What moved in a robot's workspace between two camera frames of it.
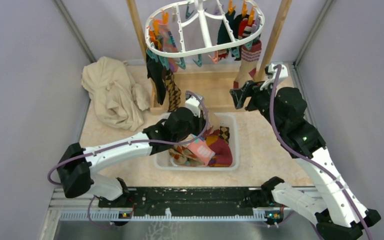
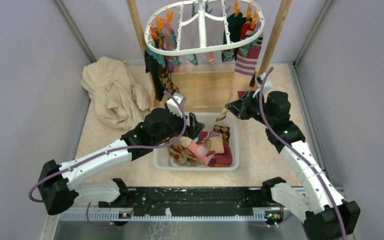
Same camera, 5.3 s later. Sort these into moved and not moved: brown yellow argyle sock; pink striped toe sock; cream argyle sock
Moved: pink striped toe sock
Not moved: cream argyle sock; brown yellow argyle sock
